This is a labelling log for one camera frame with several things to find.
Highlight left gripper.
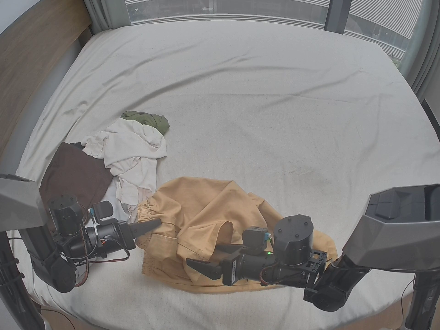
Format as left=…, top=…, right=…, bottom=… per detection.
left=86, top=220, right=137, bottom=258

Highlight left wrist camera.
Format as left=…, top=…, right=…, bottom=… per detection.
left=89, top=200, right=114, bottom=227

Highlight grey-green curtain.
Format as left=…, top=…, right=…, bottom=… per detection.
left=398, top=0, right=440, bottom=99
left=63, top=0, right=132, bottom=34

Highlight brown garment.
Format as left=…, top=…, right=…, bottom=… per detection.
left=39, top=142, right=115, bottom=216

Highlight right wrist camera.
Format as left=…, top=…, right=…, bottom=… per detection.
left=242, top=226, right=271, bottom=255

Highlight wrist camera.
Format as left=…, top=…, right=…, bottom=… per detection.
left=242, top=226, right=271, bottom=255
left=89, top=200, right=114, bottom=227

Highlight window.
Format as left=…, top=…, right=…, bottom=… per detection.
left=118, top=0, right=423, bottom=60

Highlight cream garment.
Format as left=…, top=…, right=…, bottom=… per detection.
left=82, top=118, right=168, bottom=219

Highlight tan shorts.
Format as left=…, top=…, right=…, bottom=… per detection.
left=136, top=177, right=339, bottom=293

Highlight bed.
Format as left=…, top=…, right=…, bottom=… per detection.
left=0, top=0, right=440, bottom=330

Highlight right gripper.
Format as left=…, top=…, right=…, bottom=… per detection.
left=186, top=242, right=281, bottom=287

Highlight olive green garment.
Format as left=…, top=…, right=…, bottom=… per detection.
left=121, top=111, right=171, bottom=137

